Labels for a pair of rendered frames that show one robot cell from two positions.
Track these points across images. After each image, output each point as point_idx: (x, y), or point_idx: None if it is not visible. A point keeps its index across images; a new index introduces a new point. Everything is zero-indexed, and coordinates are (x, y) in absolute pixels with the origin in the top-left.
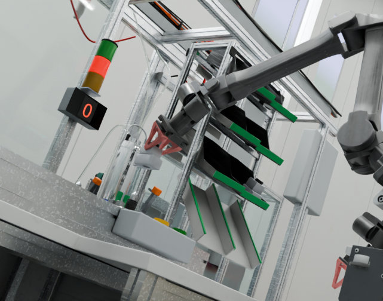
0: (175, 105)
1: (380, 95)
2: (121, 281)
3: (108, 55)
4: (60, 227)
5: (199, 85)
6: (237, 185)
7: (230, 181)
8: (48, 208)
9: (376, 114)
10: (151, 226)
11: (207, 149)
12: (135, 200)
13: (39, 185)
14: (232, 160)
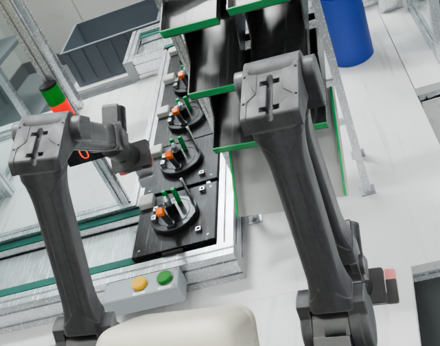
0: None
1: (65, 292)
2: None
3: (51, 104)
4: (53, 344)
5: (102, 118)
6: (250, 144)
7: (238, 145)
8: (59, 313)
9: (69, 324)
10: (120, 305)
11: None
12: (167, 205)
13: (39, 309)
14: (311, 17)
